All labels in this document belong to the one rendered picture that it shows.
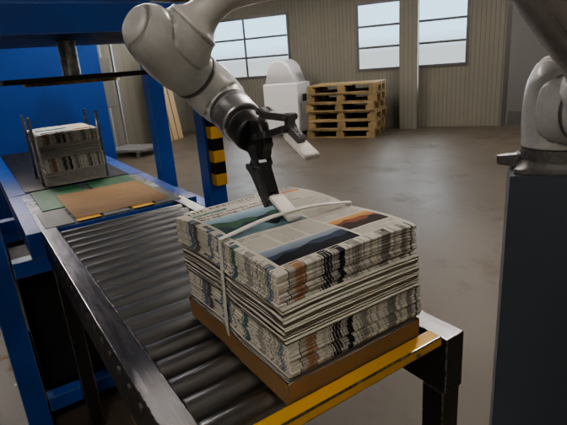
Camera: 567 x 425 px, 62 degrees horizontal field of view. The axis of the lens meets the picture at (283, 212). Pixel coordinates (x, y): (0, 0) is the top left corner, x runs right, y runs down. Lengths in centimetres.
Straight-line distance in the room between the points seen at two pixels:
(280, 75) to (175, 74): 784
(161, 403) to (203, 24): 65
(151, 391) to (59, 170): 188
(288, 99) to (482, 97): 330
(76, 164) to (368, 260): 205
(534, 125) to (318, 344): 80
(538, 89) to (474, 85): 758
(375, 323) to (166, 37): 60
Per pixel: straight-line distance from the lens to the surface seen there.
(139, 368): 93
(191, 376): 88
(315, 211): 90
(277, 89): 874
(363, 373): 81
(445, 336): 95
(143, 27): 88
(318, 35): 933
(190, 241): 93
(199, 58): 91
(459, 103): 888
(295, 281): 67
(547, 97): 126
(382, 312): 81
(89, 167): 263
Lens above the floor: 131
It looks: 18 degrees down
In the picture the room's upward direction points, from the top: 4 degrees counter-clockwise
